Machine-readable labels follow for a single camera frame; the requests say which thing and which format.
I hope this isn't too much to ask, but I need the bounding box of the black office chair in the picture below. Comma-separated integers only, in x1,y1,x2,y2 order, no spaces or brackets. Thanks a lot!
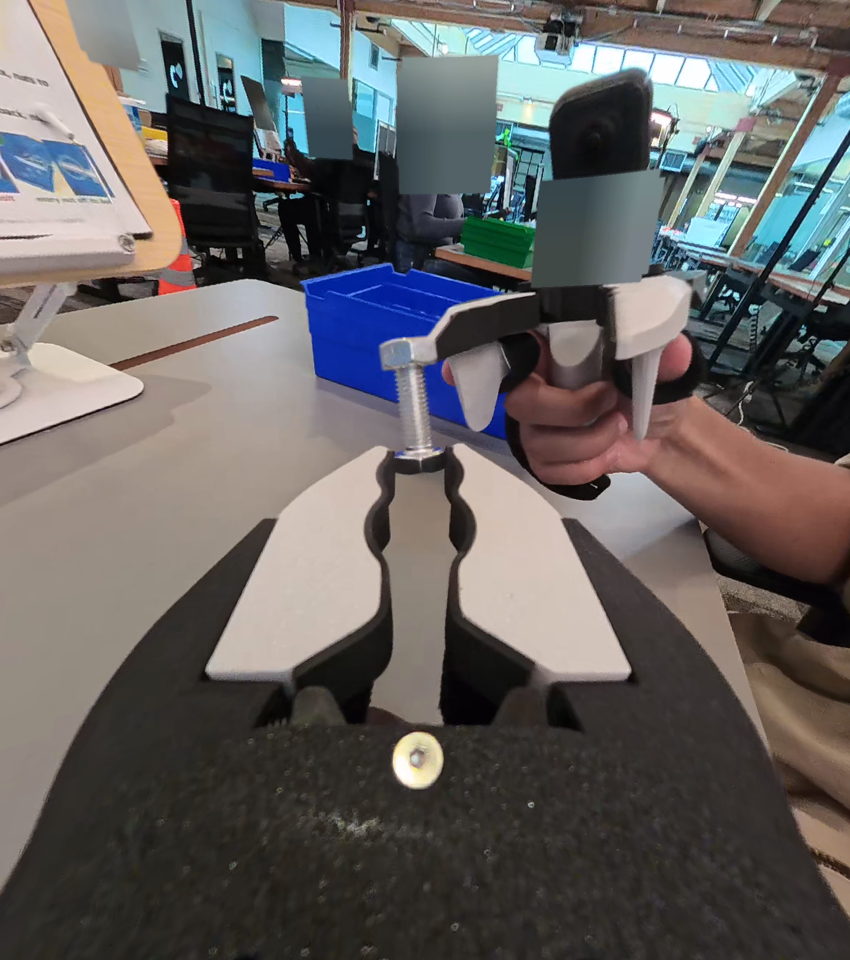
164,93,270,280

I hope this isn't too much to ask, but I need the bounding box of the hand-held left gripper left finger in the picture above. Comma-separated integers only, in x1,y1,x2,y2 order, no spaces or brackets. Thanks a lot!
203,444,397,725

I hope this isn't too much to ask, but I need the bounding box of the green storage bin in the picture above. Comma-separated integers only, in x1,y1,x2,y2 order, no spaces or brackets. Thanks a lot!
460,216,540,270

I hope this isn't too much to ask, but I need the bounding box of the ceiling projector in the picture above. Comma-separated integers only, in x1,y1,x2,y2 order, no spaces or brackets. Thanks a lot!
536,11,585,55

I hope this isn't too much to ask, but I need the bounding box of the person's right forearm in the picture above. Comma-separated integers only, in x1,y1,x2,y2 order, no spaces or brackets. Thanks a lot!
650,397,850,591

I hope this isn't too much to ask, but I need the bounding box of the orange traffic cone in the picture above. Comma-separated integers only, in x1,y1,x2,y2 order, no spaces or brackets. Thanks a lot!
157,198,199,296

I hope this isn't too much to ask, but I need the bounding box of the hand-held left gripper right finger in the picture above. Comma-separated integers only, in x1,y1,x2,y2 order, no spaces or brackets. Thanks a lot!
441,442,633,725

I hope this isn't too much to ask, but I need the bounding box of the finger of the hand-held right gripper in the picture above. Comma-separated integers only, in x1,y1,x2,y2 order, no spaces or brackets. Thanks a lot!
607,273,695,444
425,291,540,435

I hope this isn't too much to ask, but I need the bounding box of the steel hex bolt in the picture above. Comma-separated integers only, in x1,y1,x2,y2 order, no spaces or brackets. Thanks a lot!
380,337,445,456

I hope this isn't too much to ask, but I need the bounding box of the person's right hand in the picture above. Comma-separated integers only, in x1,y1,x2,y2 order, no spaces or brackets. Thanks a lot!
503,330,707,489

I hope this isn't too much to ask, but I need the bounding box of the wood-edged table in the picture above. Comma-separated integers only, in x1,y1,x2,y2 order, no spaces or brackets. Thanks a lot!
434,243,536,284
657,232,850,321

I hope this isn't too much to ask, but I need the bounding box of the black chair armrest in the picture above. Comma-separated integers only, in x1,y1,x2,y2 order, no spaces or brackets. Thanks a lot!
704,525,850,652

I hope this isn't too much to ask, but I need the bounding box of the instruction board on white stand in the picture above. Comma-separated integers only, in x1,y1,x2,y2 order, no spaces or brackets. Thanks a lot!
0,0,181,466

